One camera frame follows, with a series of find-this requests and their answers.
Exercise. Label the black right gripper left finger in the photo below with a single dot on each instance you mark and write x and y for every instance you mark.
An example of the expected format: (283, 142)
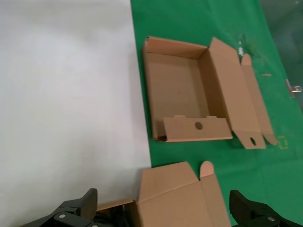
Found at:
(80, 205)

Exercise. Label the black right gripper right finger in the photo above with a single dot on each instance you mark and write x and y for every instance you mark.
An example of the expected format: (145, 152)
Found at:
(248, 209)

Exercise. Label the brown cardboard mailer box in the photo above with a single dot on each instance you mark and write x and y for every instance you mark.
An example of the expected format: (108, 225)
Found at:
(177, 89)
(177, 201)

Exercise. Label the metal binder clip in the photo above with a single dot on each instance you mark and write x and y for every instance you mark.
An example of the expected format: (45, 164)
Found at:
(293, 88)

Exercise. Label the small wooden stick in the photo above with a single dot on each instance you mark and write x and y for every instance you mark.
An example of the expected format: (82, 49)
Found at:
(265, 75)

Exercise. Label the green table cloth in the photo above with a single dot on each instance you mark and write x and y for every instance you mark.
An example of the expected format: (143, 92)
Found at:
(213, 19)

